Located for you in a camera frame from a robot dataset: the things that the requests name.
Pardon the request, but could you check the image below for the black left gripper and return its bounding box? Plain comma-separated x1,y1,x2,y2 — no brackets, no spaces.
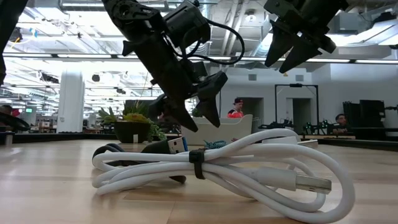
121,30,229,133

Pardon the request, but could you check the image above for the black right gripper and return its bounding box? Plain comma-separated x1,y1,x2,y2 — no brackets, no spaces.
263,0,349,75

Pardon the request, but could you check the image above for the teal braided USB cable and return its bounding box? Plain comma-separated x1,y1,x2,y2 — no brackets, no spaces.
203,139,228,149

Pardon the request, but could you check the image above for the black USB cable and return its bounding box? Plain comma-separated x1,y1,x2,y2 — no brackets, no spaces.
92,136,190,184

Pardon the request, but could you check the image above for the white USB cable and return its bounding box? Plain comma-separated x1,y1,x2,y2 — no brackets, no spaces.
91,128,356,224

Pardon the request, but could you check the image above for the white plastic bin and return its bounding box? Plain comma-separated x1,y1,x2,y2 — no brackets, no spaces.
180,114,254,146

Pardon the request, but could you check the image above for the person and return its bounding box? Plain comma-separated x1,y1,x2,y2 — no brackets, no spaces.
0,105,21,118
331,113,349,135
226,97,245,119

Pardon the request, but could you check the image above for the potted succulent plant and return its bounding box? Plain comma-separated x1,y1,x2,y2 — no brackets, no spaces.
98,101,167,144

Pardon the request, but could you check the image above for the black equipment stack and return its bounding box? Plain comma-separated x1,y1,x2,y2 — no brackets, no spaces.
342,99,387,128

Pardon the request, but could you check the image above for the white building pillar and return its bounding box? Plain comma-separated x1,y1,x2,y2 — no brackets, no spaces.
56,70,86,134

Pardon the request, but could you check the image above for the black background rig frame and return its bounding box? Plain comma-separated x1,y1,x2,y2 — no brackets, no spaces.
274,83,320,134

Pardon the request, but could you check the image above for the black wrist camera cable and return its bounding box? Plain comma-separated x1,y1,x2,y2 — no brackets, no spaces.
179,18,246,66

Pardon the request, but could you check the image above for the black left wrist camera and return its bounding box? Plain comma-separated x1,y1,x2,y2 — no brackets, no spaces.
164,0,212,49

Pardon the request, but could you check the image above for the black aluminium table frame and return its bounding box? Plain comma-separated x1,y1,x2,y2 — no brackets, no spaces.
0,132,398,152

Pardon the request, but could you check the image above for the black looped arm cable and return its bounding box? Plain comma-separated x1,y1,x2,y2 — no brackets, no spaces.
0,111,31,132

